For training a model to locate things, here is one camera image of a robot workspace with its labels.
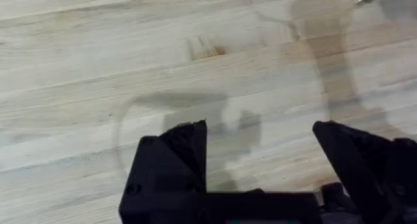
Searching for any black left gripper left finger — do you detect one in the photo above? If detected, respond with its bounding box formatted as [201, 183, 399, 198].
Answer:
[118, 119, 209, 224]

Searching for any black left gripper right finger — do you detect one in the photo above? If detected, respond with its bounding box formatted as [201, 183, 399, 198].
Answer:
[311, 120, 417, 224]

